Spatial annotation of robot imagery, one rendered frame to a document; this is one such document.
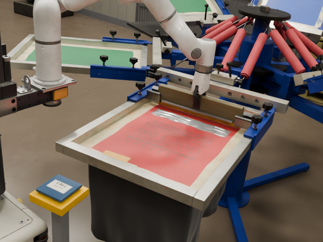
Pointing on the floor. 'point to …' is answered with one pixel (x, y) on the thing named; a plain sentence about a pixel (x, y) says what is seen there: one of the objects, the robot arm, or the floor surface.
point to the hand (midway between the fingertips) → (198, 102)
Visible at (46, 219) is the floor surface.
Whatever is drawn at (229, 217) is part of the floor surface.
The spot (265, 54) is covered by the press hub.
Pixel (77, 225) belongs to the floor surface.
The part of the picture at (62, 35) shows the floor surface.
